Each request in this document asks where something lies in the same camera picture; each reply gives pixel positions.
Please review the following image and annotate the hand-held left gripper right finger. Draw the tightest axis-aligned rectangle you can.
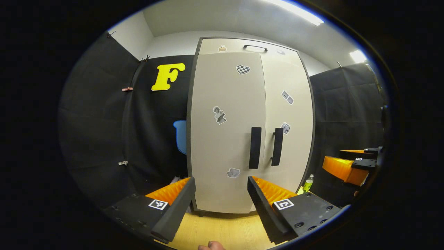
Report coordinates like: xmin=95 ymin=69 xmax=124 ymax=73
xmin=247 ymin=175 xmax=344 ymax=244

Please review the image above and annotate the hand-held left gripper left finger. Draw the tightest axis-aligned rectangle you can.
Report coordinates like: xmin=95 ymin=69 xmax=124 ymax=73
xmin=104 ymin=177 xmax=196 ymax=244

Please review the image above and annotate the white cabinet door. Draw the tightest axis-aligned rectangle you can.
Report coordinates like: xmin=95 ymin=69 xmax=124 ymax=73
xmin=260 ymin=56 xmax=314 ymax=195
xmin=190 ymin=52 xmax=267 ymax=214

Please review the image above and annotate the white shoe cabinet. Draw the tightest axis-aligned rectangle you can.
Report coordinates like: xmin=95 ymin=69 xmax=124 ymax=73
xmin=186 ymin=37 xmax=315 ymax=215

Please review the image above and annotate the beige cabinet drawer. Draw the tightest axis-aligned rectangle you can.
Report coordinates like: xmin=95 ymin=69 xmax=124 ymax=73
xmin=198 ymin=37 xmax=302 ymax=66

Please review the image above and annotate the black backdrop cloth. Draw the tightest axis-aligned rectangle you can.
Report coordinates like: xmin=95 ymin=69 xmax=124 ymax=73
xmin=307 ymin=62 xmax=387 ymax=207
xmin=58 ymin=31 xmax=195 ymax=209

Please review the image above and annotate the small ceiling light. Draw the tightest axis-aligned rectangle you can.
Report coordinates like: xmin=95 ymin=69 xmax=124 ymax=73
xmin=349 ymin=50 xmax=367 ymax=64

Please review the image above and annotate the long ceiling light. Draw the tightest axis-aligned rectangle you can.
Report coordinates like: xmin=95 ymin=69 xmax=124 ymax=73
xmin=267 ymin=0 xmax=325 ymax=26

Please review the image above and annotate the black left door handle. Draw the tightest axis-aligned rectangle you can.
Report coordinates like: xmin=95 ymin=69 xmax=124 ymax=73
xmin=248 ymin=127 xmax=262 ymax=169

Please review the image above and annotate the black door handle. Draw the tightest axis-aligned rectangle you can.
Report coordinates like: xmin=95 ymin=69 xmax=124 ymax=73
xmin=271 ymin=127 xmax=284 ymax=167
xmin=248 ymin=127 xmax=262 ymax=169

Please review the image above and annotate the black right door handle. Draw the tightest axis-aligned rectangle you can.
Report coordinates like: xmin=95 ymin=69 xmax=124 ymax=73
xmin=271 ymin=127 xmax=284 ymax=167

